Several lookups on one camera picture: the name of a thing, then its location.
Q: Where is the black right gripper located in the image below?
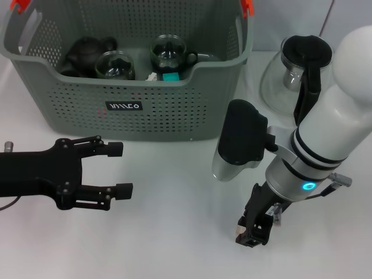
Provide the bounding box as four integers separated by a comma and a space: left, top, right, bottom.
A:
237, 182, 291, 248

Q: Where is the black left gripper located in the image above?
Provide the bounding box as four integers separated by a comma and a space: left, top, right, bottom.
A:
0, 135, 134, 212

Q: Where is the glass teacup with black base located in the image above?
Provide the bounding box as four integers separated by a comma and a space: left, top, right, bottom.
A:
94, 49, 137, 81
149, 34, 199, 76

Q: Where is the grey perforated storage bin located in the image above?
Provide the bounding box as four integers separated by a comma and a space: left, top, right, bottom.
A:
0, 0, 256, 142

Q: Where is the dark clay teapot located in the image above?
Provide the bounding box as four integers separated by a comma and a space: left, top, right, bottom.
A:
62, 36, 119, 78

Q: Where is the right wrist camera housing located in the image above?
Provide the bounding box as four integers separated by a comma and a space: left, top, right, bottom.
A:
212, 99, 276, 183

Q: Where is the right arm gripper cable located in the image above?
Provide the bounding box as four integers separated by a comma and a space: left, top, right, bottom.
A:
273, 171, 353, 227

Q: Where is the arm gripper cable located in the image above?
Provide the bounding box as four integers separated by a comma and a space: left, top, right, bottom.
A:
0, 196, 20, 210
273, 171, 353, 227

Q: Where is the left arm gripper cable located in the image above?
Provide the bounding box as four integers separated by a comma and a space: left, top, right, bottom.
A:
0, 196, 20, 210

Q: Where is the glass teapot with black handle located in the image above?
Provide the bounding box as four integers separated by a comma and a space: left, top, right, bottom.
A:
259, 34, 335, 126

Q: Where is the orange bin handle clip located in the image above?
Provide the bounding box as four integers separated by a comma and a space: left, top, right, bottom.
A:
241, 0, 255, 19
10, 0, 31, 14

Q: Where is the thin grey background cable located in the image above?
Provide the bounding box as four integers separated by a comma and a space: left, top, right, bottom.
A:
318, 0, 335, 37

